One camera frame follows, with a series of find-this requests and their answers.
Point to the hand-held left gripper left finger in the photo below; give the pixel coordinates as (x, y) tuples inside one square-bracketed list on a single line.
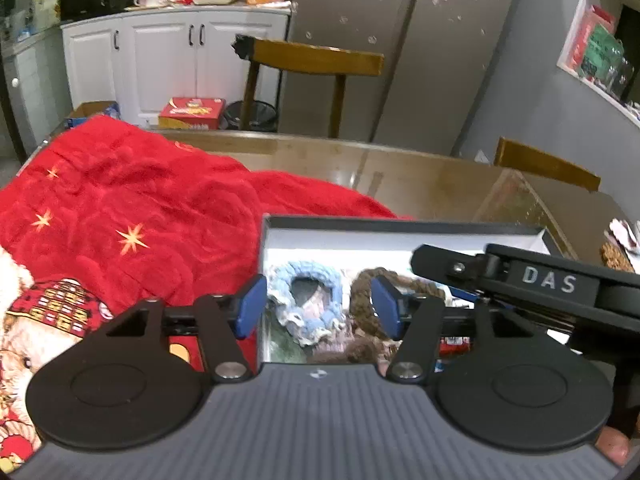
[(250, 307)]

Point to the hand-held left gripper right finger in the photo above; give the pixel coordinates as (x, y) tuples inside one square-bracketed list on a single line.
[(386, 310)]

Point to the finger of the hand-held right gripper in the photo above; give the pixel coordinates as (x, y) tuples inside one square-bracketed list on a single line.
[(450, 267)]

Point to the dark brown crochet scrunchie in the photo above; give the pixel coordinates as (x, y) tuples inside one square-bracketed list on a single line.
[(360, 305)]

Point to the light blue crochet scrunchie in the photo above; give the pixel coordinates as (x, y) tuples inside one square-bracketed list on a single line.
[(330, 285)]

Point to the black shallow box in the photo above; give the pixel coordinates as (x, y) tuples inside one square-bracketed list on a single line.
[(350, 240)]

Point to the person's right hand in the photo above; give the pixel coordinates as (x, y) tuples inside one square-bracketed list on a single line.
[(615, 447)]

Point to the brown fuzzy item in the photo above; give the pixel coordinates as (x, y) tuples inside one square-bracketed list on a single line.
[(616, 257)]

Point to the printed card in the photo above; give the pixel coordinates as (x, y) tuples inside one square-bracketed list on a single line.
[(285, 349)]

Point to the pink cloth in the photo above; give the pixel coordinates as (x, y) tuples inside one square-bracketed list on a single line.
[(625, 232)]

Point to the red printed blanket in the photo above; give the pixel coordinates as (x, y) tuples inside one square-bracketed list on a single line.
[(125, 185)]

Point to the black trash bin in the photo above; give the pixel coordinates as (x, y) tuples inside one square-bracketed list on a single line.
[(252, 115)]

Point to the red snack box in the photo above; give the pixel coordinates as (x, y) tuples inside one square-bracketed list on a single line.
[(192, 112)]

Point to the silver double-door fridge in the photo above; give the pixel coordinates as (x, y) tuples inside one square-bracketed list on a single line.
[(425, 60)]

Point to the wooden chair with black clip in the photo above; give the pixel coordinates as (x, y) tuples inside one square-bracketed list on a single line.
[(310, 60)]

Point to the cardboard box with blue packets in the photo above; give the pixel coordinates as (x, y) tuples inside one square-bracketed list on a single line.
[(90, 112)]

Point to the white kitchen cabinet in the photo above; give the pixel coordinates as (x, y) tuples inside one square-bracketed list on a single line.
[(160, 70)]

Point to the white wall shelf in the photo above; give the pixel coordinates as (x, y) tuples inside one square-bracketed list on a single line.
[(570, 35)]

